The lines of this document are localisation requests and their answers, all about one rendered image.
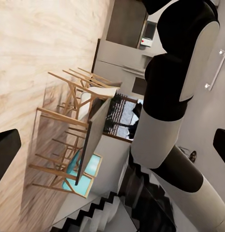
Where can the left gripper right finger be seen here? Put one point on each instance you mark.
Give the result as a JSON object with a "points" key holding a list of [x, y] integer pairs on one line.
{"points": [[219, 142]]}

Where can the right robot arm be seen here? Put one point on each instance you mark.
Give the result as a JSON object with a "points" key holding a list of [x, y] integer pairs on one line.
{"points": [[187, 30]]}

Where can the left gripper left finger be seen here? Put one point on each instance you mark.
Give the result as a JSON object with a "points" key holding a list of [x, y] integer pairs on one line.
{"points": [[10, 144]]}

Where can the room light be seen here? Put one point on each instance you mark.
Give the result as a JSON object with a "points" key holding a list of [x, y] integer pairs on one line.
{"points": [[193, 156]]}

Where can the microwave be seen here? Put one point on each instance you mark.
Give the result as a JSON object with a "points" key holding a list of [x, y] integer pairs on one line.
{"points": [[149, 34]]}

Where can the fixed window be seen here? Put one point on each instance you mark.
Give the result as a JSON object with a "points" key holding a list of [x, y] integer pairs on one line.
{"points": [[122, 117]]}

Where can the breakfast table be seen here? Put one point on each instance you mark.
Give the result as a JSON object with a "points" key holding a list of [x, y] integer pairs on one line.
{"points": [[91, 139]]}

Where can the stairs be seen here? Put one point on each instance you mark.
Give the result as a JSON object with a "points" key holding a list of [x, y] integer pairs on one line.
{"points": [[140, 204]]}

